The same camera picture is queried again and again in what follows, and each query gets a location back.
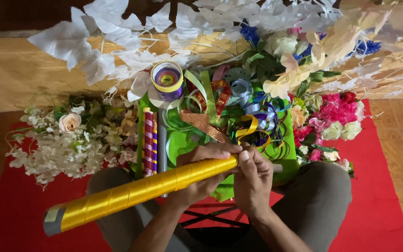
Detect person's left hand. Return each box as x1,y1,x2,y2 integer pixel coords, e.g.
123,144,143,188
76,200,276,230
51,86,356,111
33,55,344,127
168,142,243,211

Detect person's right hand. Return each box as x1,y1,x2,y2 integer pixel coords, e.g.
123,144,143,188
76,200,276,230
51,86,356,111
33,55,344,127
233,146,276,222

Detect yellow ribbon tube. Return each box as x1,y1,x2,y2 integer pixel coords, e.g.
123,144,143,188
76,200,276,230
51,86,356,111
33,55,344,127
42,154,283,237

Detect bare grey tube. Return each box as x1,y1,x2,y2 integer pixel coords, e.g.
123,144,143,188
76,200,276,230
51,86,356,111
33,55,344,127
157,108,169,199

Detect purple yellow striped wrapped tube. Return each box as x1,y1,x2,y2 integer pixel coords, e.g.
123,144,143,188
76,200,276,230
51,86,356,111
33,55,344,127
152,119,159,175

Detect heap of coloured ribbons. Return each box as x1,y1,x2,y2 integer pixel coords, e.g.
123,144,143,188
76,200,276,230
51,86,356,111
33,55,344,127
162,64,293,159

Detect maroon striped wrapped tube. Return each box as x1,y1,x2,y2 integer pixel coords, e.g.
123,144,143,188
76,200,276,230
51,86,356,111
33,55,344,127
142,107,154,178

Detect green tray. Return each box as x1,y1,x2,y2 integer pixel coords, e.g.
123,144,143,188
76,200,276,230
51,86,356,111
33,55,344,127
135,80,301,203

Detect person's grey trousers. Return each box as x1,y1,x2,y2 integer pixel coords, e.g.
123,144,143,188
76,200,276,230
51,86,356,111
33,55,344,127
86,161,353,252

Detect purple and yellow tape roll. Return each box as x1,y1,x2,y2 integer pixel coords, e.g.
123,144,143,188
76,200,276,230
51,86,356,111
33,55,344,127
150,61,184,103

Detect pale green ribbon spool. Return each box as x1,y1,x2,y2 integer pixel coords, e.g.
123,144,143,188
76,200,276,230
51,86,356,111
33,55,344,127
219,67,255,106

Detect pink and white flower bouquet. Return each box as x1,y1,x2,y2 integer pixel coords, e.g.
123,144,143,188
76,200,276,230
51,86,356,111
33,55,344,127
287,91,367,176

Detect red carpet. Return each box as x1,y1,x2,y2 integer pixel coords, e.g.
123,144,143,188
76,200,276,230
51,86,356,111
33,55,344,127
0,99,403,252

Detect cream and blue flower bouquet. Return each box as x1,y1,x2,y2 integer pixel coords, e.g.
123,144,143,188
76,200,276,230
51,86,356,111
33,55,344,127
239,20,382,101

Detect peach artificial rose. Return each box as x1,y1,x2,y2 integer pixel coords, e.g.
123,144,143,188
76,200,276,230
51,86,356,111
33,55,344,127
58,113,82,134

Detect white artificial flower bunch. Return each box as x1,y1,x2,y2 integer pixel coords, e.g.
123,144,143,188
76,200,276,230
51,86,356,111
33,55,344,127
5,94,140,191

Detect white artificial leaf branches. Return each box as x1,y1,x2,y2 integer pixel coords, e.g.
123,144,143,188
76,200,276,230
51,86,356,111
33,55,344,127
28,0,343,103

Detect gold satin cloth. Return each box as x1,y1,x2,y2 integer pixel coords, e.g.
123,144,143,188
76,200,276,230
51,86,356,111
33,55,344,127
0,32,403,113

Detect cream artificial leaf branches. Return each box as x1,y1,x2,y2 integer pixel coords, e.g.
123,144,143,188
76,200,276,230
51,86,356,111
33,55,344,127
306,0,403,99

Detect black stool frame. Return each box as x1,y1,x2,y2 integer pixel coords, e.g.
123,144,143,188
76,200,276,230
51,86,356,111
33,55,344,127
178,200,252,229

